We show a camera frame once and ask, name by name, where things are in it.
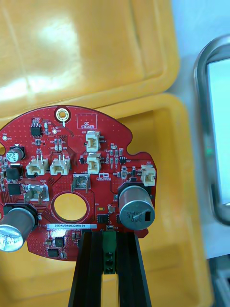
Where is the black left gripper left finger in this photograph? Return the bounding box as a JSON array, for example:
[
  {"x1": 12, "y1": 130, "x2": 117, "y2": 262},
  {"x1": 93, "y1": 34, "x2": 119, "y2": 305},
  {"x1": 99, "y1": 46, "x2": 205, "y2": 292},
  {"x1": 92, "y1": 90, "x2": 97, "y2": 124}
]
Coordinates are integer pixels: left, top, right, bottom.
[{"x1": 68, "y1": 231, "x2": 104, "y2": 307}]

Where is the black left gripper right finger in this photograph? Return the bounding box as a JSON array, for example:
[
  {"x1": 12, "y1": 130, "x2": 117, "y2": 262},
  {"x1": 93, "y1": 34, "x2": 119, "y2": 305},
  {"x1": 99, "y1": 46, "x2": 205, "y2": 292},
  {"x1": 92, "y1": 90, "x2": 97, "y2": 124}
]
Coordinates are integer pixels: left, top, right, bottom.
[{"x1": 115, "y1": 231, "x2": 152, "y2": 307}]

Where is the round red circuit board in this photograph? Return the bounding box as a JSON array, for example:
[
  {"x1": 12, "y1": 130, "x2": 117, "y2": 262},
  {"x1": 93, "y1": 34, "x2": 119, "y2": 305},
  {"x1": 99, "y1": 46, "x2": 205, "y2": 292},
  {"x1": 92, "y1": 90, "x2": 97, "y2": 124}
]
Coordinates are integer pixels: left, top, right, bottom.
[{"x1": 0, "y1": 105, "x2": 158, "y2": 275}]

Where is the yellow-orange plastic bin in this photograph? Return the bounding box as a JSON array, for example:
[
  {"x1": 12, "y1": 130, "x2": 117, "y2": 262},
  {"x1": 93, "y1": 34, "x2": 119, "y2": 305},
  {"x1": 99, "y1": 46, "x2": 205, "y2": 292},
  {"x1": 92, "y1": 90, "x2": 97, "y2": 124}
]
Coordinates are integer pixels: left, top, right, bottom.
[
  {"x1": 0, "y1": 0, "x2": 182, "y2": 122},
  {"x1": 0, "y1": 92, "x2": 214, "y2": 307}
]

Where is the steel tray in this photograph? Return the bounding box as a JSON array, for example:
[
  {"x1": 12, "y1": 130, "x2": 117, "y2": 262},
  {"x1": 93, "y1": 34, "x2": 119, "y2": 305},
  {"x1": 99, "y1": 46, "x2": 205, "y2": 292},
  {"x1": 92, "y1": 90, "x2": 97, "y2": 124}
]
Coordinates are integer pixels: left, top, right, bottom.
[{"x1": 193, "y1": 34, "x2": 230, "y2": 226}]

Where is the white sheet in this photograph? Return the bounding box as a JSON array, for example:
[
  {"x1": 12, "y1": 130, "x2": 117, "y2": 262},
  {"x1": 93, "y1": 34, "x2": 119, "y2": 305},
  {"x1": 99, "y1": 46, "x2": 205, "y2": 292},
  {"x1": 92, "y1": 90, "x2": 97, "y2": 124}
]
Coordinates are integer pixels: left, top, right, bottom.
[{"x1": 207, "y1": 57, "x2": 230, "y2": 206}]

